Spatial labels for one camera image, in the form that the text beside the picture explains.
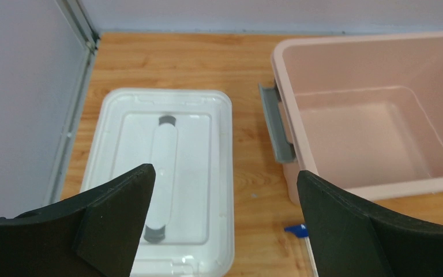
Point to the blue capped tube near lid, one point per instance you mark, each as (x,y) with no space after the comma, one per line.
(300,232)

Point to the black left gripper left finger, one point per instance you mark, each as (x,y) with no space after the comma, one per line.
(94,233)

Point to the pink plastic storage bin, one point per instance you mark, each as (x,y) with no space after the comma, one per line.
(363,112)

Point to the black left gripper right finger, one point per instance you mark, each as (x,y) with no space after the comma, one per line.
(352,236)

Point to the aluminium frame post left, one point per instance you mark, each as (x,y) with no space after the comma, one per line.
(78,20)

